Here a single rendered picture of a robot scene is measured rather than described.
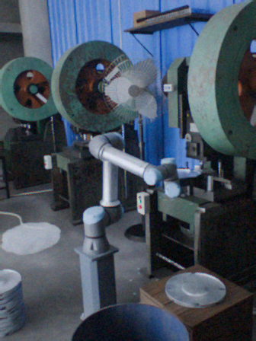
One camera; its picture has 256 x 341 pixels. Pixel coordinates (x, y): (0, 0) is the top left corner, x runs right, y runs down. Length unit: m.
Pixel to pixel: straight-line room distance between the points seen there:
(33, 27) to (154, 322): 6.16
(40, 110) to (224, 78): 3.56
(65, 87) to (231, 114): 1.80
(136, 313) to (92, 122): 2.15
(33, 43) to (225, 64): 5.58
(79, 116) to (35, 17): 4.07
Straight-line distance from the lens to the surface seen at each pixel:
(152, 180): 1.69
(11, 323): 2.35
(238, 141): 1.92
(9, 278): 2.37
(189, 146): 2.35
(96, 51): 3.44
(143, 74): 3.00
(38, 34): 7.17
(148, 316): 1.61
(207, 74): 1.80
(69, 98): 3.31
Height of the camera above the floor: 1.36
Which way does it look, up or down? 13 degrees down
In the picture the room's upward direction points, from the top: 3 degrees counter-clockwise
